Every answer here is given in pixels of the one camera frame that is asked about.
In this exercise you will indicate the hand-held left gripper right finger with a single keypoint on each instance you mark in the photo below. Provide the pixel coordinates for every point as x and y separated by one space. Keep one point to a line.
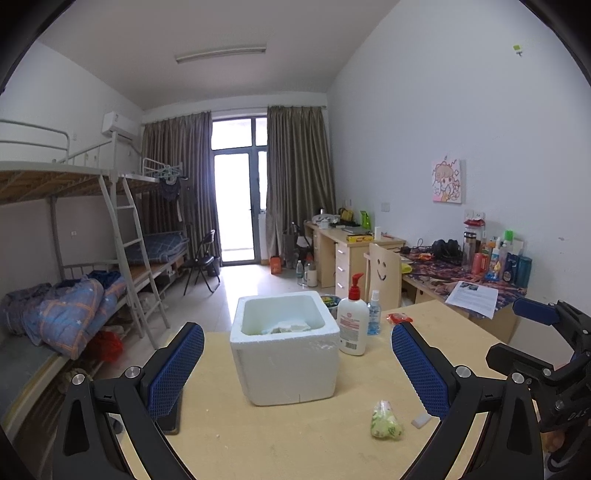
420 369

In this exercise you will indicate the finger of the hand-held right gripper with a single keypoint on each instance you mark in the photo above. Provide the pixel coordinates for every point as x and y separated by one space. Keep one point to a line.
535 310
512 360

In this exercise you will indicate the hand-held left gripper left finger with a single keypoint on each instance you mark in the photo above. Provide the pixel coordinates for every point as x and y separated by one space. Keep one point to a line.
178 369

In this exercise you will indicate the white foam box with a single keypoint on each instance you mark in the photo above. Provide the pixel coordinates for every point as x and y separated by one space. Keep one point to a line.
286 364

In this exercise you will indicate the person's right hand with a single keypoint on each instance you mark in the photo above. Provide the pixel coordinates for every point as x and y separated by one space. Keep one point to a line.
554 443

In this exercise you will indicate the row of toiletry bottles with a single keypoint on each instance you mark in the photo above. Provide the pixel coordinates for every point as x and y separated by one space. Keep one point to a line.
508 267

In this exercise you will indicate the small white foam piece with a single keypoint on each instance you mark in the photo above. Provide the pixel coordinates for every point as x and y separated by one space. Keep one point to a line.
421 422

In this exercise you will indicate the red snack packet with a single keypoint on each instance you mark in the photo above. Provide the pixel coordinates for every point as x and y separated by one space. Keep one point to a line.
398 318

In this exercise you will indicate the green white plastic bag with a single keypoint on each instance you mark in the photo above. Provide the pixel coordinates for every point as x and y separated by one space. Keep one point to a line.
385 422

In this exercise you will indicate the white paper sheet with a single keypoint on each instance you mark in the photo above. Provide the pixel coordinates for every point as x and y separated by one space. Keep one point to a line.
473 297

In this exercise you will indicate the clear blue spray bottle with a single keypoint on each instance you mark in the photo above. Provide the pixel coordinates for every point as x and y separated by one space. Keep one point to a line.
374 318

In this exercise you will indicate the white pump lotion bottle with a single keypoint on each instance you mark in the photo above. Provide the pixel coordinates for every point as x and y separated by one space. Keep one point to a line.
353 323

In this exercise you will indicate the grey thermos flask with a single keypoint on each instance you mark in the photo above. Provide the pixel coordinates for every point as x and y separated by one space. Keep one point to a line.
469 249

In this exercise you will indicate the desk with patterned mat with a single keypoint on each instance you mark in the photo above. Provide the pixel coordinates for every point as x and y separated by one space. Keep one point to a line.
425 270

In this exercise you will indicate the wooden smiley face chair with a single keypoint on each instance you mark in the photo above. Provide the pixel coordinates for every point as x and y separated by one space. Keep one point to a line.
383 272

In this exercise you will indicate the black headphones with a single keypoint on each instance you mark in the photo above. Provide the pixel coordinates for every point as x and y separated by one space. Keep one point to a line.
445 249

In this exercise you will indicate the black folding chair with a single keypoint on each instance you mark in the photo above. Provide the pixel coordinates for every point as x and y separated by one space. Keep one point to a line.
203 263

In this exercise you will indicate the blue trash bin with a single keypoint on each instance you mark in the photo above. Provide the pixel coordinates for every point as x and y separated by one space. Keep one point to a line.
330 301

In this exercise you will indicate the blue plaid quilt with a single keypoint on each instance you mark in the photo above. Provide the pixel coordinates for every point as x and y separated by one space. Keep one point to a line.
69 311

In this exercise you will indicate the folded blue mattress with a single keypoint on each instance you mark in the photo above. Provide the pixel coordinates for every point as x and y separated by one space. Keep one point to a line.
159 247

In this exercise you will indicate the grey metal bed ladder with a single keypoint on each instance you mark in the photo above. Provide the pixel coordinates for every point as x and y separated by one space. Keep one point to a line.
134 242

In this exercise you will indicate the wooden desk with drawers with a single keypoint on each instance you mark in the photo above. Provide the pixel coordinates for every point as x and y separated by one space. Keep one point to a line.
344 258

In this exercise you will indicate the orange container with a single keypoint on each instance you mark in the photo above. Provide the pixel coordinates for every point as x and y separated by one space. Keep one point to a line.
276 265

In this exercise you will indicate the white plastic jug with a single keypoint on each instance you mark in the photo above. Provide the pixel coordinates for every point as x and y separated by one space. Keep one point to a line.
311 276

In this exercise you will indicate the yellow box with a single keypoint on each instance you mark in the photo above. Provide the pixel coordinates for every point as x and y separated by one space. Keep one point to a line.
359 238

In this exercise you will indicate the glass balcony door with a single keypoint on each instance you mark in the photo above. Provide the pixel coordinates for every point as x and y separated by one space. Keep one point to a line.
238 207

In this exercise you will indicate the dark hanging clothes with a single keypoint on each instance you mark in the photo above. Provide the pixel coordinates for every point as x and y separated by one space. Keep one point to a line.
170 189

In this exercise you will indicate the brown curtain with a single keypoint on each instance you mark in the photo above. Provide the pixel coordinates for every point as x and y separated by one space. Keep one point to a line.
184 184
300 184

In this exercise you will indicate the grey metal bunk bed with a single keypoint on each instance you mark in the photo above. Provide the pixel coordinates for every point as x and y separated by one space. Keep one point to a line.
37 177
147 180

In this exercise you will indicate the white air conditioner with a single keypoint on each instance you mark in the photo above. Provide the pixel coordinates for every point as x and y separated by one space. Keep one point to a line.
119 123

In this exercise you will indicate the ceiling tube light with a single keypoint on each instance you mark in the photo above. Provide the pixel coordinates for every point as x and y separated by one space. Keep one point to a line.
220 54

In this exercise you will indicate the white wall socket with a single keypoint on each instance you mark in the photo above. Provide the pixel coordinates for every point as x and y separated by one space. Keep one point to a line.
475 214

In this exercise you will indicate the pink cartoon wall poster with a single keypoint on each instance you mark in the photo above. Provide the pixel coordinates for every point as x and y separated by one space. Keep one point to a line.
448 180

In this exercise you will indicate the green wall hook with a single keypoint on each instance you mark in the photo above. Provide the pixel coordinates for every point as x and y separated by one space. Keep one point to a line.
518 49

